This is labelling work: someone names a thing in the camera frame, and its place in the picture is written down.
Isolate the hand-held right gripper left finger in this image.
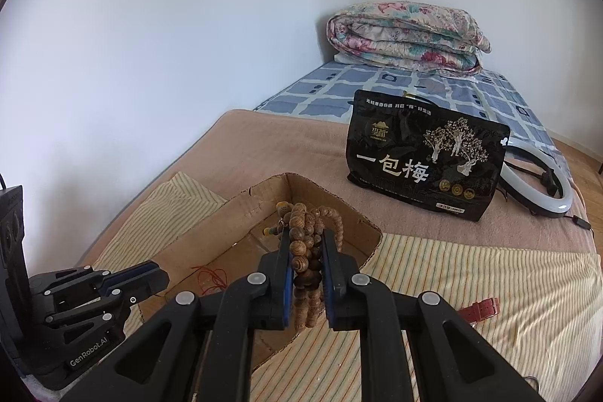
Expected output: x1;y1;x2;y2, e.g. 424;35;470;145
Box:
59;229;294;402

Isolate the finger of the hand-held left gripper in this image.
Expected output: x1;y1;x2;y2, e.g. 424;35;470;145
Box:
44;281;170;331
29;261;170;295

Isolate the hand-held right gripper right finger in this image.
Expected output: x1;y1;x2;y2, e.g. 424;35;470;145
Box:
321;229;548;402

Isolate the wooden bead bracelet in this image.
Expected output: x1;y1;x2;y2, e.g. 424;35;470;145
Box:
275;201;346;330

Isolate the cardboard box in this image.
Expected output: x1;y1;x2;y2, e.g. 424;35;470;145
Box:
136;173;383;373

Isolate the pink blanket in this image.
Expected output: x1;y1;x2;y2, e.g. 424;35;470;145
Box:
78;109;591;272

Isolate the striped beige cloth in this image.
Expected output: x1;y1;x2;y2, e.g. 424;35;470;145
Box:
92;173;603;402

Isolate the black snack bag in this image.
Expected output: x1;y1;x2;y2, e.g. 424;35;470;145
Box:
347;90;511;222

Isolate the blue checked bed sheet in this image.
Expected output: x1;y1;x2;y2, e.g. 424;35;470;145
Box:
253;62;557;159

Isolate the folded floral quilt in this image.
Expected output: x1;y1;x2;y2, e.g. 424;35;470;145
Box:
327;1;491;78

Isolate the red string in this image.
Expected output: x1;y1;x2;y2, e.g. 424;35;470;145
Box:
195;267;230;297

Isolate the red watch strap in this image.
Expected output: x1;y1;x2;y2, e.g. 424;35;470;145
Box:
459;297;500;326

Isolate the white ring light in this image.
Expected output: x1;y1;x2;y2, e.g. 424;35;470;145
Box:
494;137;574;220

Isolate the black ring light cable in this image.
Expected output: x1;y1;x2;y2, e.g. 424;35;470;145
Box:
564;214;594;234

